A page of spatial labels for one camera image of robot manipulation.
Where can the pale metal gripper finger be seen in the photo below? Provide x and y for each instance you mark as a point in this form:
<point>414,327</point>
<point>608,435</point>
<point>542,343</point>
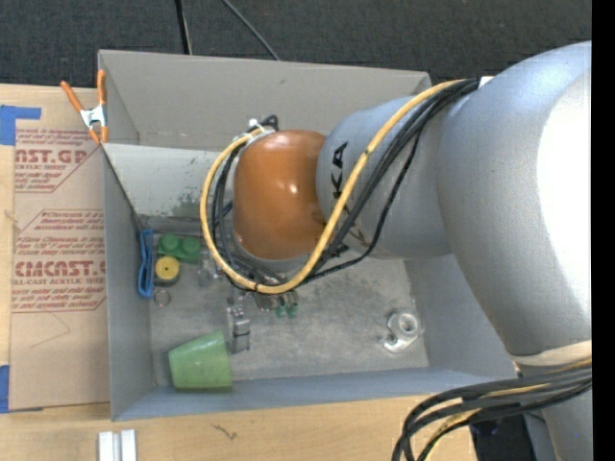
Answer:
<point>241,334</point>

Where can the green plastic cup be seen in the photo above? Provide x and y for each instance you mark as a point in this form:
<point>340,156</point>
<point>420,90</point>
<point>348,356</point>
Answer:
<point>199,362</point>

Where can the grey metal bin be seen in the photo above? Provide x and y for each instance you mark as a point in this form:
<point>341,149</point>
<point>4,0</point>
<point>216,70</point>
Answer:
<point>307,344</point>

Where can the clear glass thing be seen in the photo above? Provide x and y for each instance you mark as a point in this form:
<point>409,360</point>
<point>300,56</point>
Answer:
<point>205,274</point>

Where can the yellow and black round toy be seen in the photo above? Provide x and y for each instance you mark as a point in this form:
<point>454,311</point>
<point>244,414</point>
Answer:
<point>166,269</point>

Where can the green toy block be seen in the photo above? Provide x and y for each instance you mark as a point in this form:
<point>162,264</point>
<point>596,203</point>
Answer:
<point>180,247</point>

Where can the silver metal fitting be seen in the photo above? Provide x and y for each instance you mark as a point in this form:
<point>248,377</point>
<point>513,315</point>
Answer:
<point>403,329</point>

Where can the brown cardboard board, red print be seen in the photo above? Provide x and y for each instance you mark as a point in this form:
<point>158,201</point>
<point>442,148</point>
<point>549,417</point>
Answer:
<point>57,334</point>

